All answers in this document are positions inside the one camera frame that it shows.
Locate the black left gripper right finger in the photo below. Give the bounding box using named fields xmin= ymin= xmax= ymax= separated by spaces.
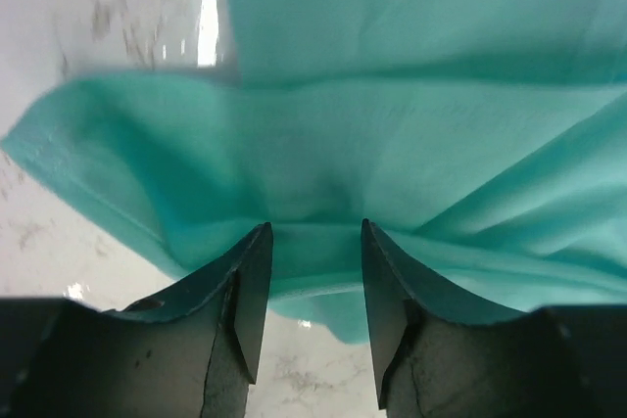
xmin=361 ymin=221 xmax=626 ymax=417

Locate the teal t shirt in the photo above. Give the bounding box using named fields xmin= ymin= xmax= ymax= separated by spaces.
xmin=1 ymin=0 xmax=626 ymax=343

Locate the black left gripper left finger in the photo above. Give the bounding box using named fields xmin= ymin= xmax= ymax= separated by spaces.
xmin=1 ymin=223 xmax=273 ymax=417

